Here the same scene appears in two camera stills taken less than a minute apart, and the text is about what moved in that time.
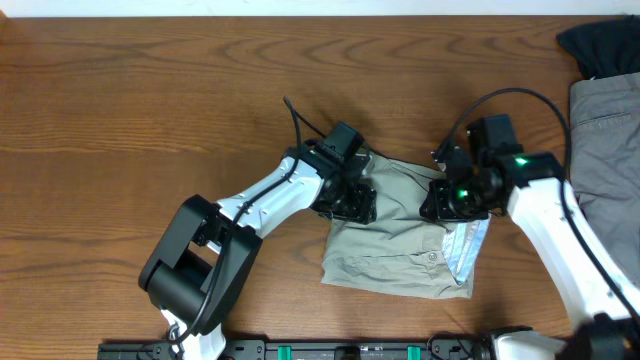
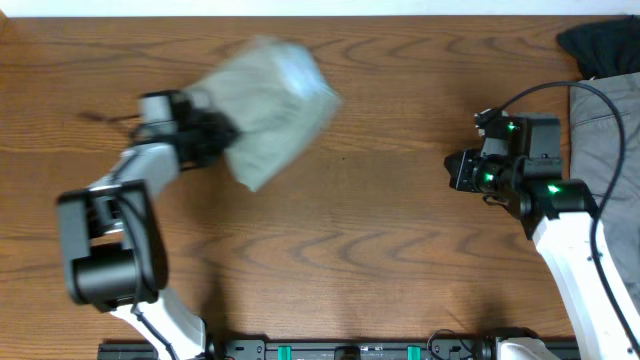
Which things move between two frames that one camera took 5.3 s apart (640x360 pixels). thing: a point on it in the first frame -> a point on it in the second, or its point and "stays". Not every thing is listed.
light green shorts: (403, 251) -> (282, 102)
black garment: (605, 49) stays
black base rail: (443, 346) stays
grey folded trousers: (605, 153) stays
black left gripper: (362, 209) -> (220, 127)
